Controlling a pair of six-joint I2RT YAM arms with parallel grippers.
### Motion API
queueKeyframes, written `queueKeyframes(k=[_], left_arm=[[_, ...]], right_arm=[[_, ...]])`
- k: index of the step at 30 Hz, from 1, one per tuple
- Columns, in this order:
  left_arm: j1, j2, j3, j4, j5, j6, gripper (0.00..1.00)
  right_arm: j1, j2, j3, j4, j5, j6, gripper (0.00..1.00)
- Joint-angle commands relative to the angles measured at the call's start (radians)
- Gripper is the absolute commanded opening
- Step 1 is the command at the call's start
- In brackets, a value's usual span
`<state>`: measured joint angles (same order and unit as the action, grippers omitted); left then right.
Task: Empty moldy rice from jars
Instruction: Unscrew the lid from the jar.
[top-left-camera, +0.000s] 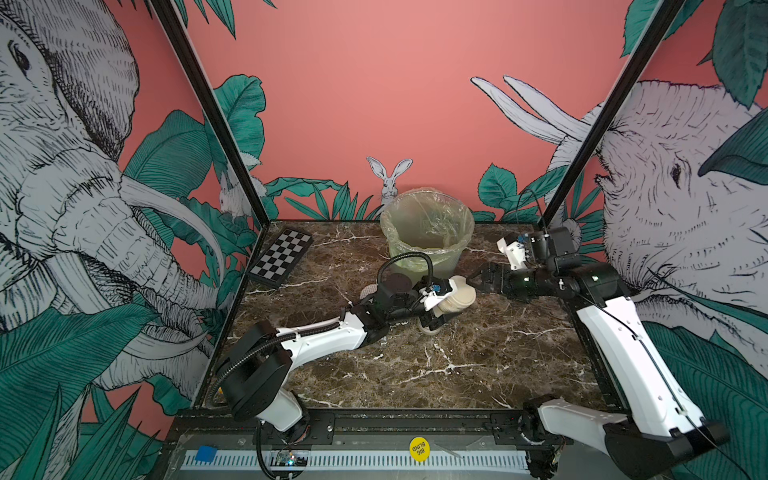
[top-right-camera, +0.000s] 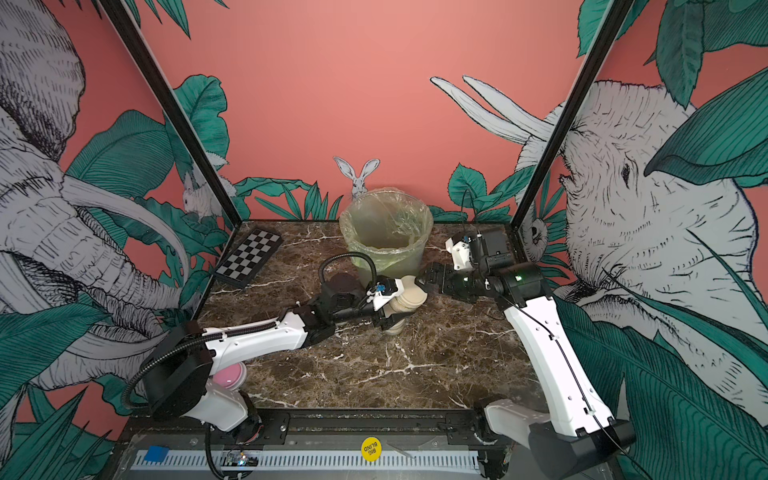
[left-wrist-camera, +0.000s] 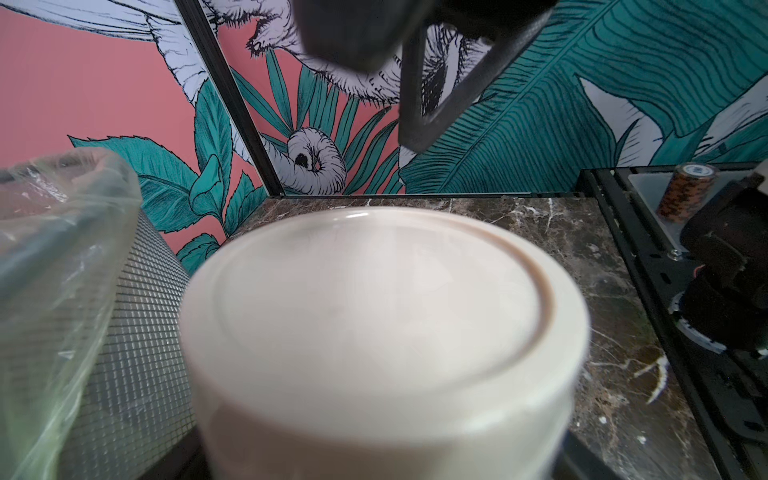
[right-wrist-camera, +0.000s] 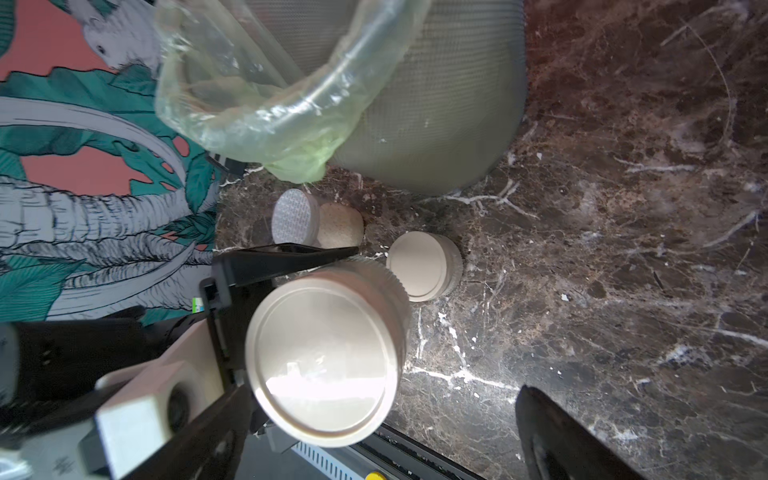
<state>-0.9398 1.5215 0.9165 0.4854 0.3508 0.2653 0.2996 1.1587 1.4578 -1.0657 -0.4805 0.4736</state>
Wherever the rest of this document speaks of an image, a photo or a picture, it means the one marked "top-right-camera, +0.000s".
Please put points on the rice jar with beige lid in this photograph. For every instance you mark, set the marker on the rice jar with beige lid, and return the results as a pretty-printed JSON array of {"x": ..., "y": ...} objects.
[{"x": 410, "y": 298}]

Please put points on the yellow round sticker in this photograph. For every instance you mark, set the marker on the yellow round sticker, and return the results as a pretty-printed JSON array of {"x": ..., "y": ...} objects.
[{"x": 371, "y": 449}]

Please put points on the small green circuit board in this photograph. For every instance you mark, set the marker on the small green circuit board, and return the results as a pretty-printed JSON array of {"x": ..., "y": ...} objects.
[{"x": 240, "y": 460}]

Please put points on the white slotted cable duct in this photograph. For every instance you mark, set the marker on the white slotted cable duct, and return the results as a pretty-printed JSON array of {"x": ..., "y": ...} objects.
[{"x": 434, "y": 461}]

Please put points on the blue tape piece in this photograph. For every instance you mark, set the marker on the blue tape piece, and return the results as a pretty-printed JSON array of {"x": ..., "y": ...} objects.
[{"x": 156, "y": 454}]

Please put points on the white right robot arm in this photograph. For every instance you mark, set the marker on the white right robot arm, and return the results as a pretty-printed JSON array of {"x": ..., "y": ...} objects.
[{"x": 579, "y": 430}]

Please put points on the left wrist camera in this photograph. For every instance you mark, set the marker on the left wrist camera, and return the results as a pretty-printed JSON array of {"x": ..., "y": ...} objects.
[{"x": 384, "y": 290}]

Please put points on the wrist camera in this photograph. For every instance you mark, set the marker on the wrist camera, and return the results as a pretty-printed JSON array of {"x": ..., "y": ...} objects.
[
  {"x": 461, "y": 247},
  {"x": 384, "y": 290}
]

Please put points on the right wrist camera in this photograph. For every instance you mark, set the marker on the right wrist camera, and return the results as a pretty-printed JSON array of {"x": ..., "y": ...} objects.
[{"x": 461, "y": 247}]

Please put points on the pink round button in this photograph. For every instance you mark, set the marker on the pink round button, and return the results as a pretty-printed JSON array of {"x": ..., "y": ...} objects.
[{"x": 231, "y": 377}]

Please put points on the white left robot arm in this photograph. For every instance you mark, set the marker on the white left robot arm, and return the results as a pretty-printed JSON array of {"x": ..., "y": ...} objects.
[{"x": 178, "y": 377}]

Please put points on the black white checkerboard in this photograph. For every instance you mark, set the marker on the black white checkerboard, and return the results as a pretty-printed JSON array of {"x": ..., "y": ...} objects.
[{"x": 247, "y": 259}]

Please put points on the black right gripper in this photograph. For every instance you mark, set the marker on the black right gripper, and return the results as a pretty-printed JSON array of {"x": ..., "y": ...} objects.
[{"x": 435, "y": 271}]

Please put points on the white bin with green bag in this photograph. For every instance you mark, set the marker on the white bin with green bag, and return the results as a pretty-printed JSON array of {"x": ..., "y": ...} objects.
[{"x": 391, "y": 227}]

